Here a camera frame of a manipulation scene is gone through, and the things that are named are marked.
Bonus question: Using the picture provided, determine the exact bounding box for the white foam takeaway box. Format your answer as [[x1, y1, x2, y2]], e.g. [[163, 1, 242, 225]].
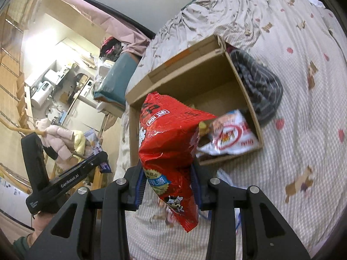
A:
[[97, 59, 116, 77]]

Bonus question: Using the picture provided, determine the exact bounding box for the white cartoon snack packet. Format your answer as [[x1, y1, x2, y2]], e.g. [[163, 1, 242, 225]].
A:
[[83, 128, 113, 174]]

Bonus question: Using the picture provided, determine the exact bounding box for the cardboard box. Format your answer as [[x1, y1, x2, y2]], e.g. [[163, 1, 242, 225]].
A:
[[125, 35, 265, 172]]

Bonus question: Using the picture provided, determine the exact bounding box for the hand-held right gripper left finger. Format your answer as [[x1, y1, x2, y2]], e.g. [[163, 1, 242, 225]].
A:
[[27, 165, 149, 260]]

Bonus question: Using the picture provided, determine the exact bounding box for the pink puffer jacket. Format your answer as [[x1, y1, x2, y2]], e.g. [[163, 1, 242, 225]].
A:
[[35, 117, 76, 172]]

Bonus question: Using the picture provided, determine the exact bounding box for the teal cushion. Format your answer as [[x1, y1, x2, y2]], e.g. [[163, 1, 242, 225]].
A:
[[93, 51, 139, 115]]

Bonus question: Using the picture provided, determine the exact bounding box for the yellow snack packet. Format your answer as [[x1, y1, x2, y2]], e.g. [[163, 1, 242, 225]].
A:
[[199, 120, 215, 139]]

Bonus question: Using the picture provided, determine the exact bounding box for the person's left hand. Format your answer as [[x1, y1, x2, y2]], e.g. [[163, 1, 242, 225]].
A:
[[31, 211, 55, 241]]

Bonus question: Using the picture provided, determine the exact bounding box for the dark striped cloth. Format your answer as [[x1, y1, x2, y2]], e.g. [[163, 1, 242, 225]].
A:
[[229, 48, 284, 127]]

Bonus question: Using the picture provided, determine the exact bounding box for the large red snack bag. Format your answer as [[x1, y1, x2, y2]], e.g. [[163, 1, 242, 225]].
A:
[[138, 91, 219, 233]]

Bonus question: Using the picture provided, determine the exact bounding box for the person's left forearm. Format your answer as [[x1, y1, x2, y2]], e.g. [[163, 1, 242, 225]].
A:
[[10, 231, 37, 260]]

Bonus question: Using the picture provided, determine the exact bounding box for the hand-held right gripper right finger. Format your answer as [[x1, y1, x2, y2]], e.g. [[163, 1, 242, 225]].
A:
[[189, 163, 312, 260]]

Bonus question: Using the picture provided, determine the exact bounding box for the pink curtain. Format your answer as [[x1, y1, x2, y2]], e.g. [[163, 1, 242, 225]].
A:
[[50, 0, 153, 58]]

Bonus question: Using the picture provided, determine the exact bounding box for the black metal frame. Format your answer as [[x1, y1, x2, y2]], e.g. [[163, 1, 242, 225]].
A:
[[45, 0, 157, 41]]

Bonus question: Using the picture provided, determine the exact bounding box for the checked printed blanket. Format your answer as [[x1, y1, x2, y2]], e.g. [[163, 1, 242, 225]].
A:
[[116, 0, 347, 260]]

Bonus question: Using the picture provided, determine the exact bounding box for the white water heater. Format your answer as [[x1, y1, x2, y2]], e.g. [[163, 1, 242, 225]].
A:
[[30, 81, 56, 109]]

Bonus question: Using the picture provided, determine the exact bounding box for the white red snack packet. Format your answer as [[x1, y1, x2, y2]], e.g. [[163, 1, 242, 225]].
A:
[[197, 109, 261, 157]]

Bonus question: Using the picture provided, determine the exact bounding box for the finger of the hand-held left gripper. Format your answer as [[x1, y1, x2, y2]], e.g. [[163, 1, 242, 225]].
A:
[[81, 151, 109, 171]]

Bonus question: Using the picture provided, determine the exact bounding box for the pile of clothes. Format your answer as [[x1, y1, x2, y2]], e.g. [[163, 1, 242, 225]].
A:
[[99, 36, 124, 61]]

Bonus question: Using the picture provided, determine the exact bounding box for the yellow jacket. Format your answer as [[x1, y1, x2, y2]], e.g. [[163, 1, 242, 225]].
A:
[[71, 129, 88, 156]]

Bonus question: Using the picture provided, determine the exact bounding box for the wire grid panel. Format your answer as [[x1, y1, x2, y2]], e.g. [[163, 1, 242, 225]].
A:
[[0, 0, 37, 130]]

